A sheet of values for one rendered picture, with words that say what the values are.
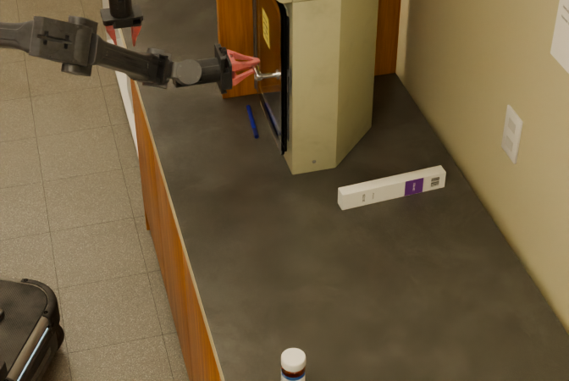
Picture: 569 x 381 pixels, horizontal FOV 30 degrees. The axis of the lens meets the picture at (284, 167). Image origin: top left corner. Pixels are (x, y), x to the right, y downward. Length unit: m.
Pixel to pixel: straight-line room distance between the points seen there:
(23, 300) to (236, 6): 1.19
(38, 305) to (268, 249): 1.13
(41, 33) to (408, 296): 0.92
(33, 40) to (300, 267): 0.75
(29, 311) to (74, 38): 1.39
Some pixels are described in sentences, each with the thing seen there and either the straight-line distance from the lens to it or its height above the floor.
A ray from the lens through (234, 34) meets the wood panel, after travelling 2.75.
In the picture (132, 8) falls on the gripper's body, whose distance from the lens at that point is 2.78.
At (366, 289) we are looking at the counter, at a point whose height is 0.94.
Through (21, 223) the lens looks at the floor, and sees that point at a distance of 4.01.
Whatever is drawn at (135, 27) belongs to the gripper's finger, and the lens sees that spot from 2.75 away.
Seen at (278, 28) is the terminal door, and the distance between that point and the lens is 2.37.
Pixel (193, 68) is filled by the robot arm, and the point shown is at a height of 1.26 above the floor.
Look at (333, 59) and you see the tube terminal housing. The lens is 2.42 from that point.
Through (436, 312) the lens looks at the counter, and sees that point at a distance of 2.25.
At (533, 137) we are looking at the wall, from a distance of 2.29.
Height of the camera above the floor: 2.52
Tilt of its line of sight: 37 degrees down
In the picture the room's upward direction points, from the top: straight up
